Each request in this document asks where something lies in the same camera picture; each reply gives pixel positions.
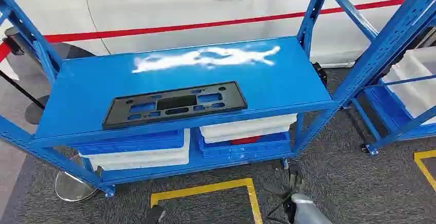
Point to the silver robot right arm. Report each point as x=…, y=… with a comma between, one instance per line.
x=310, y=212

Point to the white car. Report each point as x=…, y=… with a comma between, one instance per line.
x=153, y=4

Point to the red barrier belt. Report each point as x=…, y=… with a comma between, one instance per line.
x=204, y=25

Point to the blue plastic bin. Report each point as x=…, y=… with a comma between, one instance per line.
x=245, y=150
x=136, y=144

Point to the red item in bin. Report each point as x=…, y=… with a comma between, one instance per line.
x=244, y=140

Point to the white plastic bin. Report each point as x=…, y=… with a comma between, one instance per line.
x=245, y=129
x=146, y=159
x=415, y=89

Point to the black stanchion belt head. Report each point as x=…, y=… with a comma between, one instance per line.
x=13, y=41

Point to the black plastic plate frame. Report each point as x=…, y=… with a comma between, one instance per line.
x=235, y=100

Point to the black stanchion with dark base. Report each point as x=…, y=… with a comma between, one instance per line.
x=35, y=112

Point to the blue metal shelf rack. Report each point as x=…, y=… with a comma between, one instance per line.
x=238, y=79
x=385, y=110

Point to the dark robot left arm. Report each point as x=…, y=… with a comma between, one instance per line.
x=154, y=215

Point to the chrome round stanchion base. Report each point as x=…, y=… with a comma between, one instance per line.
x=73, y=188

